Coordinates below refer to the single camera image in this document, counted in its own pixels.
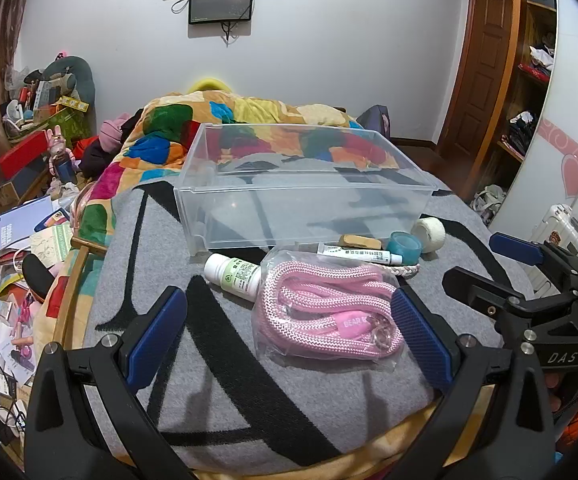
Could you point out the colourful patchwork quilt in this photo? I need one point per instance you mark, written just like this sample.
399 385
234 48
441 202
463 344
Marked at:
134 155

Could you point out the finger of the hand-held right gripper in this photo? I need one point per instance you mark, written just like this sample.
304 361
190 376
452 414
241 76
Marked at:
474 290
516 250

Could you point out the white bandage roll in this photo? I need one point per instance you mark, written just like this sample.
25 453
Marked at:
430 232

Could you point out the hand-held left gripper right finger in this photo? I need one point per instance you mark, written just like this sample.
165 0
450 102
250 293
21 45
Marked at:
421 336

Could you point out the wooden wardrobe shelves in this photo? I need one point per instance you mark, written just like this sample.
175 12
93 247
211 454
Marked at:
529 95

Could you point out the pile of papers and clutter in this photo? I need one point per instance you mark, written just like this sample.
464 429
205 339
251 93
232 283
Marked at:
14 280

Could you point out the wooden bed frame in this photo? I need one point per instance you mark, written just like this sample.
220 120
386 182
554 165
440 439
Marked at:
71 290

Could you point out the pink rabbit toy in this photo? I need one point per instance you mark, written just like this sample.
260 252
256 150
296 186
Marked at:
61 152

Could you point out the white plastic bottle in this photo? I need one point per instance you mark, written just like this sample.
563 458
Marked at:
229 272

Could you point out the brown rectangular block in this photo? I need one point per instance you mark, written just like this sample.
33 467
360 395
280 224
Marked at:
360 241

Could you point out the brown wooden door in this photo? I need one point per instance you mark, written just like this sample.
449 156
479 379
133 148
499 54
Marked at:
484 75

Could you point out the red cardboard box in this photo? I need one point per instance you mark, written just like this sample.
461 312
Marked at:
24 152

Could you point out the clear plastic storage box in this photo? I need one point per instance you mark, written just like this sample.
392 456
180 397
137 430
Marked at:
249 210

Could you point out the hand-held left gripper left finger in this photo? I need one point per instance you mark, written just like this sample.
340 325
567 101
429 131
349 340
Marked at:
156 331

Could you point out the white plastic case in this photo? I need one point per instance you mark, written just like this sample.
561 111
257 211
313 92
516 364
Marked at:
561 235

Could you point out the teal tape roll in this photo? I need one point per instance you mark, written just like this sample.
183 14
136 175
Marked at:
405 247

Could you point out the white ointment tube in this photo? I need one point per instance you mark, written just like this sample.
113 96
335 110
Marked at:
359 255

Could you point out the white door with heart print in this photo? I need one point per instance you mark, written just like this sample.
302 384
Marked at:
569 125

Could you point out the small black wall monitor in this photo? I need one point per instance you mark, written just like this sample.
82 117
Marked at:
221 2

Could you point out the pink knitted hat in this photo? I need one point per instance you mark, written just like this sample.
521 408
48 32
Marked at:
115 132

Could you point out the person's right hand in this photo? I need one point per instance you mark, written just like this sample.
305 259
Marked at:
552 385

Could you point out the yellow pillow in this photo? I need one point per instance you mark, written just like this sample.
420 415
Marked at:
209 84

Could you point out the grey neck pillow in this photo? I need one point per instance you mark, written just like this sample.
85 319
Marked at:
76 77

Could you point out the grey blanket with black pattern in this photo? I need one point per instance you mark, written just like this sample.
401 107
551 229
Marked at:
169 240

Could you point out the dark bag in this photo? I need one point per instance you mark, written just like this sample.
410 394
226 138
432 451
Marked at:
375 120

